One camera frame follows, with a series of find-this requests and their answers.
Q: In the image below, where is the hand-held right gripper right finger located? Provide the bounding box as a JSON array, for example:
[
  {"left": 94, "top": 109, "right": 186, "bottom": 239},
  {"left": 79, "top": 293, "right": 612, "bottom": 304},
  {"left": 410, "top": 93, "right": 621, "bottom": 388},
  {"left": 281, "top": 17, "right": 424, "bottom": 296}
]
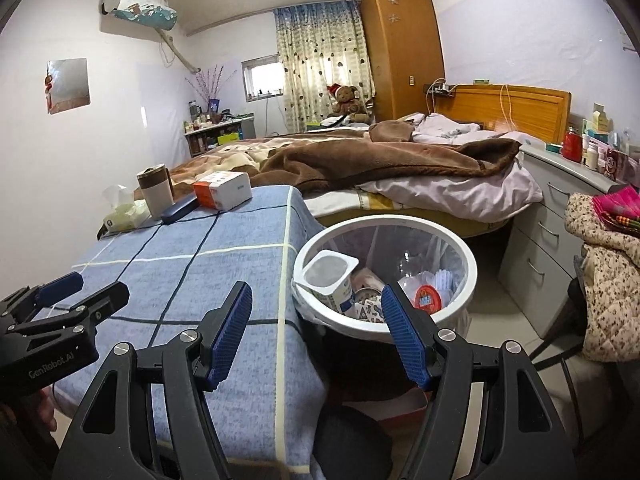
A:
[{"left": 381, "top": 282, "right": 576, "bottom": 480}]

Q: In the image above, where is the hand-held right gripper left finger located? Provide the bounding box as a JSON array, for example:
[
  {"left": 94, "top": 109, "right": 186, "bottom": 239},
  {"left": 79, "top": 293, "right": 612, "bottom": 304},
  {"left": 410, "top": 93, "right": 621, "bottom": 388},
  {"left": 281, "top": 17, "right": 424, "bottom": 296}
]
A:
[{"left": 50, "top": 281, "right": 253, "bottom": 480}]

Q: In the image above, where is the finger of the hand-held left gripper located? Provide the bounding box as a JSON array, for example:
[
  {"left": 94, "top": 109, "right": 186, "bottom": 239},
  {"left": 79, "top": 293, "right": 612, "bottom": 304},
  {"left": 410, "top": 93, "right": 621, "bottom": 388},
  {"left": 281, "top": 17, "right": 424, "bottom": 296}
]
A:
[
  {"left": 0, "top": 272, "right": 85, "bottom": 333},
  {"left": 5, "top": 281, "right": 131, "bottom": 339}
]

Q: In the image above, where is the purple drink carton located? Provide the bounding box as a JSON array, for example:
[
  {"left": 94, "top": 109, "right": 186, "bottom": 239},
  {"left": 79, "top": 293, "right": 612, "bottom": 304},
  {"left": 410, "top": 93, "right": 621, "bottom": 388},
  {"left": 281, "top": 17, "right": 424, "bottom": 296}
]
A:
[{"left": 350, "top": 296, "right": 388, "bottom": 322}]

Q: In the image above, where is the pink red printed packet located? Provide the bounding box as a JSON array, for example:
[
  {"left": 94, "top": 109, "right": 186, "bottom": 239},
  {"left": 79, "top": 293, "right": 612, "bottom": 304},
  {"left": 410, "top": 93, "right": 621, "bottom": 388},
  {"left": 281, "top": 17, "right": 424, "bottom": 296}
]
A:
[{"left": 352, "top": 267, "right": 386, "bottom": 292}]

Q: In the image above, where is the white yogurt cup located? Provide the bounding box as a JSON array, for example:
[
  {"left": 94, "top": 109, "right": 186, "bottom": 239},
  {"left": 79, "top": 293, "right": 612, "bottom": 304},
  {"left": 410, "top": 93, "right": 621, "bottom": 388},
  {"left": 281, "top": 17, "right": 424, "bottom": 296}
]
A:
[{"left": 300, "top": 250, "right": 360, "bottom": 316}]

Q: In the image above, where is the clear bin liner bag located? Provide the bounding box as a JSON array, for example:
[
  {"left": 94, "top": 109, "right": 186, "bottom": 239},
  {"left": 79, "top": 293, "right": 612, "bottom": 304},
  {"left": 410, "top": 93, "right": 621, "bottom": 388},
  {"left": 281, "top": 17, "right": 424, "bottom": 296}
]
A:
[{"left": 300, "top": 222, "right": 471, "bottom": 331}]

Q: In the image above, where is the white round trash bin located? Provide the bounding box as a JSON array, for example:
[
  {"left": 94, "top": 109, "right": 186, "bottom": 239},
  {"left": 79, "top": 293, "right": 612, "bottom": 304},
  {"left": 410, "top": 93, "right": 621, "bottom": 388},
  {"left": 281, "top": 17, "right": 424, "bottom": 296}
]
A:
[{"left": 292, "top": 214, "right": 477, "bottom": 346}]

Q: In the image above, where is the person's left hand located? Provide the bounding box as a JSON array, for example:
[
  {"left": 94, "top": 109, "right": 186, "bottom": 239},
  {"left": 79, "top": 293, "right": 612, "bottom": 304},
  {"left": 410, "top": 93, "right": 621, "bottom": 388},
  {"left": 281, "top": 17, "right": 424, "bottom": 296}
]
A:
[{"left": 36, "top": 391, "right": 58, "bottom": 431}]

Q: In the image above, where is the green tissue pack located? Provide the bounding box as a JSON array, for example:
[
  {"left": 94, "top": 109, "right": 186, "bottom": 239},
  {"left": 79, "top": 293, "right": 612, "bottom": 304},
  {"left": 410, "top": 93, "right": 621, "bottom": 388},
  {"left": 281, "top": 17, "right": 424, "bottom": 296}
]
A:
[{"left": 102, "top": 185, "right": 151, "bottom": 233}]

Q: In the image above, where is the dark blue glasses case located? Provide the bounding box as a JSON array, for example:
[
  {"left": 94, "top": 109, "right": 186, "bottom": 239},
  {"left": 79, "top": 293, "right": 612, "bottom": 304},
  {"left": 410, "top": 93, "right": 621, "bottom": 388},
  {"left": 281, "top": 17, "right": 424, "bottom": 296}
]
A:
[{"left": 160, "top": 194, "right": 199, "bottom": 225}]

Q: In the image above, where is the white brown tumbler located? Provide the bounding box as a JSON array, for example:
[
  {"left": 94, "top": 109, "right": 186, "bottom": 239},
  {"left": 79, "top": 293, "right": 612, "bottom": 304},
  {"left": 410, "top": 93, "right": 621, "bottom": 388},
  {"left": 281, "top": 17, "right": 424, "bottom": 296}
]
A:
[{"left": 137, "top": 162, "right": 175, "bottom": 220}]

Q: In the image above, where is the person's leg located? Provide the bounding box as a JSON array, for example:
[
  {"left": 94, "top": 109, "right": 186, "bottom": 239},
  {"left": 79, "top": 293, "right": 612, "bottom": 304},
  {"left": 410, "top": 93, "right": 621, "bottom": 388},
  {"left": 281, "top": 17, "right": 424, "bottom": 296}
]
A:
[{"left": 314, "top": 404, "right": 393, "bottom": 480}]

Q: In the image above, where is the orange white cardboard box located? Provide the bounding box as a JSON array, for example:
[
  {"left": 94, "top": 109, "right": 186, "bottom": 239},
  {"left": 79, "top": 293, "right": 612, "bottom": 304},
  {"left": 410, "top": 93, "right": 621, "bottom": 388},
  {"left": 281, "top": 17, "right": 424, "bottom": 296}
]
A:
[{"left": 192, "top": 171, "right": 252, "bottom": 212}]

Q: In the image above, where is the yellow covered bed mattress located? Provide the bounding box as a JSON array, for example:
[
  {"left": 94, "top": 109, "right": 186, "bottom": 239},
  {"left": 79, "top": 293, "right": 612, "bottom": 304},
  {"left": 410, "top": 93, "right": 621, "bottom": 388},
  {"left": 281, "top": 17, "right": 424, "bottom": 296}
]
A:
[{"left": 305, "top": 187, "right": 516, "bottom": 241}]

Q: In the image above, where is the grey drawer cabinet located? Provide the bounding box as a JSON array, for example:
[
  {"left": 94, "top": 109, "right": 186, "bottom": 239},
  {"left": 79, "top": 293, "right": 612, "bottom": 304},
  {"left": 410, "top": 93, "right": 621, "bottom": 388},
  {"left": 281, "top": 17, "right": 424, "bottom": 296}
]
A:
[{"left": 497, "top": 140, "right": 640, "bottom": 338}]

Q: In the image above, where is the black chair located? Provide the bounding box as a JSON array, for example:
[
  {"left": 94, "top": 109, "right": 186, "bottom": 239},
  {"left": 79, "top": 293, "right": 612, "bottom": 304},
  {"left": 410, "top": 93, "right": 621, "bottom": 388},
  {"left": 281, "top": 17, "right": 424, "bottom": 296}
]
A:
[{"left": 530, "top": 255, "right": 640, "bottom": 461}]

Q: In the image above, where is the tan patterned bedspread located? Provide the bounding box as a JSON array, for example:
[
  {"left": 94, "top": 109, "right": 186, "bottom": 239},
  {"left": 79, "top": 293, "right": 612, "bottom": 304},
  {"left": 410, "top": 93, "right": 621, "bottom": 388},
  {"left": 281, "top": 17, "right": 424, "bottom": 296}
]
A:
[{"left": 167, "top": 132, "right": 371, "bottom": 186}]

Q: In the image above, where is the brown fleece blanket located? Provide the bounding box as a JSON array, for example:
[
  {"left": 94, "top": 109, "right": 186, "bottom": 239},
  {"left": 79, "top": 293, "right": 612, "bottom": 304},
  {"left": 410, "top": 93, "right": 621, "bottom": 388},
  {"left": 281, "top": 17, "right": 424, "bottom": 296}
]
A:
[{"left": 257, "top": 120, "right": 523, "bottom": 193}]

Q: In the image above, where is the cluttered side desk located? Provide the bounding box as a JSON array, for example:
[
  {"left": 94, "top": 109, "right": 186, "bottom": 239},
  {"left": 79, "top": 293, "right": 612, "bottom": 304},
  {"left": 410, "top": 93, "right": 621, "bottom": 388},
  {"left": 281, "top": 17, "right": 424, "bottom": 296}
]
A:
[{"left": 184, "top": 115, "right": 256, "bottom": 157}]

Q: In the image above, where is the floral padded jacket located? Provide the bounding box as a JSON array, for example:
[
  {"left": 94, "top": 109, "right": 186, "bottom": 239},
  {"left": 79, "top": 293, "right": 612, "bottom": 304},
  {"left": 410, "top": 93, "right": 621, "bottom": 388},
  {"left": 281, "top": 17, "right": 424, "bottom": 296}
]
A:
[{"left": 565, "top": 192, "right": 640, "bottom": 363}]

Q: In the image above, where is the vase with purple branches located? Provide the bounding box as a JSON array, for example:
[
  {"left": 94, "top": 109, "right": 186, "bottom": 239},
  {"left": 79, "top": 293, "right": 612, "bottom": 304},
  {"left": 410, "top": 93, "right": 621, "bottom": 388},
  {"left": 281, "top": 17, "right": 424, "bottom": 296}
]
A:
[{"left": 185, "top": 64, "right": 238, "bottom": 113}]

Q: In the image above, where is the brown teddy bear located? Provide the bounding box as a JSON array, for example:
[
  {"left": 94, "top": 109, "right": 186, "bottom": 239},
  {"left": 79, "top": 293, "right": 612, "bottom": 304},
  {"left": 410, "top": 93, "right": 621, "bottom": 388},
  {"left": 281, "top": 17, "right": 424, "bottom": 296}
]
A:
[{"left": 326, "top": 82, "right": 371, "bottom": 125}]

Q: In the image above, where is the pink striped cloth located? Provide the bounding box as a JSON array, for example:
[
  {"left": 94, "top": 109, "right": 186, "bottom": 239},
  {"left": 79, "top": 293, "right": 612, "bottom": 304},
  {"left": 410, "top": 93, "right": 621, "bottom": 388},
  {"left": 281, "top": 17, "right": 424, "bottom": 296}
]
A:
[{"left": 592, "top": 185, "right": 640, "bottom": 237}]

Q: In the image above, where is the wrapped air conditioner pipe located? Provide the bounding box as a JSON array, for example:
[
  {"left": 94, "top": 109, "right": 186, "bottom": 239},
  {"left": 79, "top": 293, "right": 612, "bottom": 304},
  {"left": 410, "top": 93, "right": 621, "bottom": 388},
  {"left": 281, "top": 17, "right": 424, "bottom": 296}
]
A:
[{"left": 157, "top": 27, "right": 202, "bottom": 73}]

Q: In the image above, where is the small window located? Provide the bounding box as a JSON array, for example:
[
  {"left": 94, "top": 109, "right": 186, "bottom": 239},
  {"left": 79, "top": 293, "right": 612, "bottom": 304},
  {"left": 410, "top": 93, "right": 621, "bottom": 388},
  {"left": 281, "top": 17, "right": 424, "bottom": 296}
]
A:
[{"left": 241, "top": 54, "right": 285, "bottom": 102}]

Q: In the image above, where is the red jar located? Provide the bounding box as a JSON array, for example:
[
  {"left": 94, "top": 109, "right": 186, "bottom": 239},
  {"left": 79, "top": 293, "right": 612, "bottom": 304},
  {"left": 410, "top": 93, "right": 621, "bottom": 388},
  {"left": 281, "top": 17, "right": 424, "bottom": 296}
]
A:
[{"left": 562, "top": 127, "right": 583, "bottom": 162}]

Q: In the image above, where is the wooden bed headboard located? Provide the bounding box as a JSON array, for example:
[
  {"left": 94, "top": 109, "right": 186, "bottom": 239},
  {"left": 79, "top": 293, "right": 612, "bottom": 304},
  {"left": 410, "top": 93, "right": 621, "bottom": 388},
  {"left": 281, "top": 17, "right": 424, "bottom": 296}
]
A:
[{"left": 432, "top": 84, "right": 572, "bottom": 145}]

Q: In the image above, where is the pink printed box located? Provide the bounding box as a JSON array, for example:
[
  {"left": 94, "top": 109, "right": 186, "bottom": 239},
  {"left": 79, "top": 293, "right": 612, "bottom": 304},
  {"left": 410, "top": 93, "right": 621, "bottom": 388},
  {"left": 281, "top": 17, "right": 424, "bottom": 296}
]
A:
[{"left": 600, "top": 147, "right": 628, "bottom": 180}]

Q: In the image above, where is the heart patterned curtain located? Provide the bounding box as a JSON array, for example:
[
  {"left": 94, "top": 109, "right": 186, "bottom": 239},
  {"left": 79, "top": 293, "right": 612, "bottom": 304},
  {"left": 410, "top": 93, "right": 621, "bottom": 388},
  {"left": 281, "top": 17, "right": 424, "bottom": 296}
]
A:
[{"left": 273, "top": 0, "right": 377, "bottom": 133}]

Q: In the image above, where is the wooden wardrobe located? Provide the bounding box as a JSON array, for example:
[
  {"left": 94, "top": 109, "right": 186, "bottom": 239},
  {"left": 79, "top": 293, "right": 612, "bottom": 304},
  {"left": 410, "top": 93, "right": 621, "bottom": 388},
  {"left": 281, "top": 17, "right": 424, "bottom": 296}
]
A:
[{"left": 360, "top": 0, "right": 446, "bottom": 123}]

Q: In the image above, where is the cream green box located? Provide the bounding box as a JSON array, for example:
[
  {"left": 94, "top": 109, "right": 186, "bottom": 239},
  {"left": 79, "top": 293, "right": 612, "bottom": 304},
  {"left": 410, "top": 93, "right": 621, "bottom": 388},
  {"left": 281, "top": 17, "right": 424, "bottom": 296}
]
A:
[{"left": 592, "top": 102, "right": 612, "bottom": 133}]

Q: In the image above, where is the shiny silver wall sheet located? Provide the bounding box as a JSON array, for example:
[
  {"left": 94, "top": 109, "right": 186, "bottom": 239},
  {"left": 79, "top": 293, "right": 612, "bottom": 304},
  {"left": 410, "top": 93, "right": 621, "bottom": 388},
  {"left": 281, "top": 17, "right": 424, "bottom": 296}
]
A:
[{"left": 46, "top": 58, "right": 91, "bottom": 115}]

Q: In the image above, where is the orange cable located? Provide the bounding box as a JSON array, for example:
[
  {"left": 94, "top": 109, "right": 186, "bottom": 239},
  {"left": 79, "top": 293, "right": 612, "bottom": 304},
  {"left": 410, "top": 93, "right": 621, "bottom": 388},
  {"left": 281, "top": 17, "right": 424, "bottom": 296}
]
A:
[{"left": 500, "top": 84, "right": 518, "bottom": 133}]

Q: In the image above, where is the wall air conditioner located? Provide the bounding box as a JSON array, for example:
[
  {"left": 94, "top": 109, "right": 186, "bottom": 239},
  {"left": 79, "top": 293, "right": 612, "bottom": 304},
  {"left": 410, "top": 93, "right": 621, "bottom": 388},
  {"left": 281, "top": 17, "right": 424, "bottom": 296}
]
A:
[{"left": 100, "top": 0, "right": 179, "bottom": 29}]

